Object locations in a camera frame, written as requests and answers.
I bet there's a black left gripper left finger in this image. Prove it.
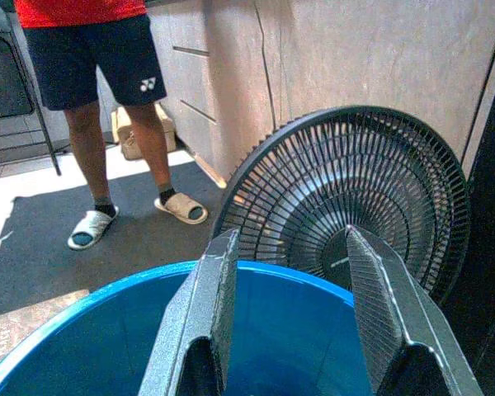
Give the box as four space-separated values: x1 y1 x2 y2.
138 228 243 396

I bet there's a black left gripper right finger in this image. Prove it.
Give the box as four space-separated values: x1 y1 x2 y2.
344 224 486 396

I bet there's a black floor fan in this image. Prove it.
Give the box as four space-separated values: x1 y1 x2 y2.
212 105 474 306

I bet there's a large deep blue tub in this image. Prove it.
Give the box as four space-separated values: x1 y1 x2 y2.
0 259 376 396

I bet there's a black door jamb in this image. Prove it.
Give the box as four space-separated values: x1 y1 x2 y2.
441 40 495 396

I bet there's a dark grey floor mat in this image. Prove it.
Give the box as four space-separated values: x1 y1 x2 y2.
0 160 232 318

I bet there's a cardboard box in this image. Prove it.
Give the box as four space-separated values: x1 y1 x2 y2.
110 102 177 162

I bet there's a wooden kitchen cabinet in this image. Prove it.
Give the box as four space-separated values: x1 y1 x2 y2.
146 0 495 189

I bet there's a person in red shirt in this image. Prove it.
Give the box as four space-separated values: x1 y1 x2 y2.
14 0 210 252

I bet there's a black folding chair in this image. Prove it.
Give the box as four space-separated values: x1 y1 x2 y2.
0 0 63 177

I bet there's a thin black power cord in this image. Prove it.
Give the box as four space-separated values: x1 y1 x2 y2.
253 0 280 131

